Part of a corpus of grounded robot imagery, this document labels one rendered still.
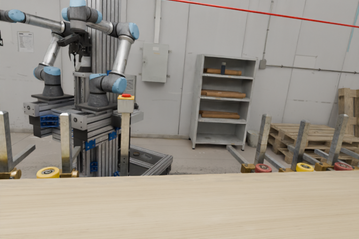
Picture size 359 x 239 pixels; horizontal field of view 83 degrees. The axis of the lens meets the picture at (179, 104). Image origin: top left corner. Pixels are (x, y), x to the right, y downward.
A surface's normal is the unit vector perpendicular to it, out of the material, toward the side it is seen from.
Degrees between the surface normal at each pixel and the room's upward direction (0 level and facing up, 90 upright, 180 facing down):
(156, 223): 0
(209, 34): 90
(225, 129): 90
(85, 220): 0
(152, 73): 90
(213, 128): 90
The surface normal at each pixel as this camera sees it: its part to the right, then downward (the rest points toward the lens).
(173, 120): 0.11, 0.22
